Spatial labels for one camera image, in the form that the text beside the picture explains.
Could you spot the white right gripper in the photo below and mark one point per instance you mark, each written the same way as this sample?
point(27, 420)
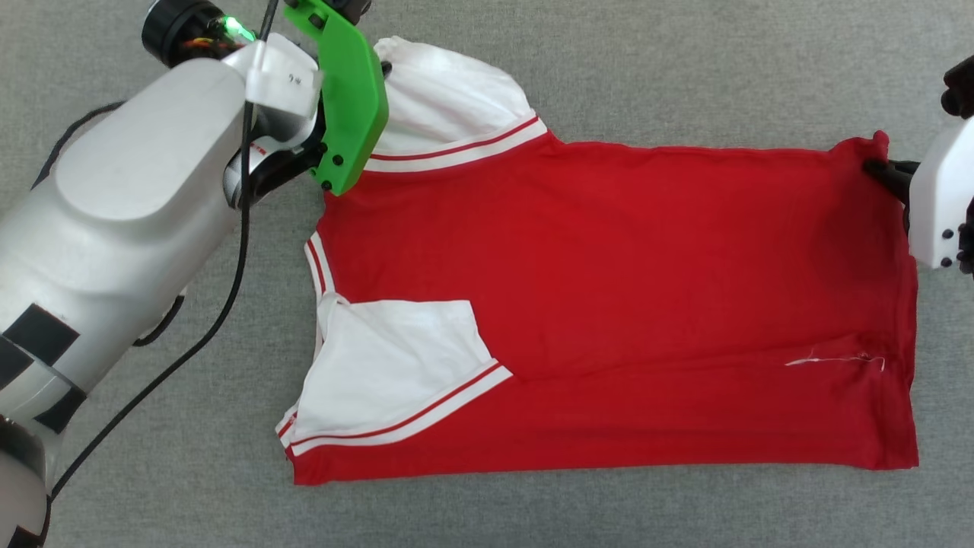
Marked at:
point(943, 198)

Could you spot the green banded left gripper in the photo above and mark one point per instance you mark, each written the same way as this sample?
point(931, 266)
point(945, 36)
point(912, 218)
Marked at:
point(351, 99)

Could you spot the red shirt with white sleeves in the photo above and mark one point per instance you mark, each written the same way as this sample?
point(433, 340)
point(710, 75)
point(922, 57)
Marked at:
point(609, 266)

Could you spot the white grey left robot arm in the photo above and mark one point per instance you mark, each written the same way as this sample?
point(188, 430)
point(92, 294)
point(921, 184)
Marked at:
point(137, 190)

